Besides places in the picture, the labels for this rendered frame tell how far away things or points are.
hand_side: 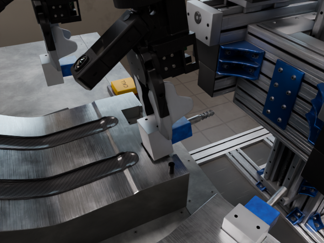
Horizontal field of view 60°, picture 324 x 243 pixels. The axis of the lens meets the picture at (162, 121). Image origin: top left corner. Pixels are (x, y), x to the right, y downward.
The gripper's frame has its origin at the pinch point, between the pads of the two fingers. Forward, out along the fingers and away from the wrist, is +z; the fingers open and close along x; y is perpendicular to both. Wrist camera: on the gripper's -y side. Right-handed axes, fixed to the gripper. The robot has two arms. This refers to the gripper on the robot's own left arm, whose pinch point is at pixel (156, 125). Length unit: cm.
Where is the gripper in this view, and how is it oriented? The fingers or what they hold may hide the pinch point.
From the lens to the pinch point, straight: 45.3
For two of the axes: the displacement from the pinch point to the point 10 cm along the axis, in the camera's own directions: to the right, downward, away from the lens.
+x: -4.1, -4.5, 7.9
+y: 8.9, -3.7, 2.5
